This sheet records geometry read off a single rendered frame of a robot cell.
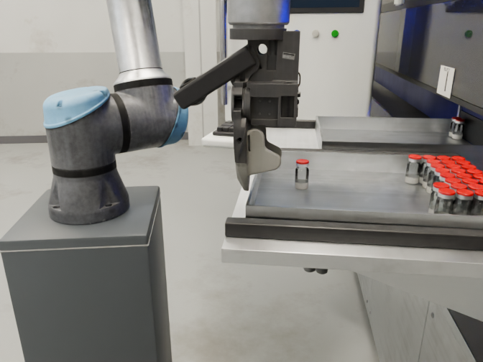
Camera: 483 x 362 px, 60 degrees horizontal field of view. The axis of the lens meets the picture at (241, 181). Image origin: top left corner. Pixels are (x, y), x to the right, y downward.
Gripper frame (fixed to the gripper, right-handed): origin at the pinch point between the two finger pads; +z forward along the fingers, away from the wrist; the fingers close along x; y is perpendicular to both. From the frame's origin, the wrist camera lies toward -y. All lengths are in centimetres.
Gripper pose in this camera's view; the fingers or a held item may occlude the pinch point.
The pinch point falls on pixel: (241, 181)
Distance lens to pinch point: 58.7
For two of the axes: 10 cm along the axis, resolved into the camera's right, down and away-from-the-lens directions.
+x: 1.2, -3.4, 9.3
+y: 9.9, 0.4, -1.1
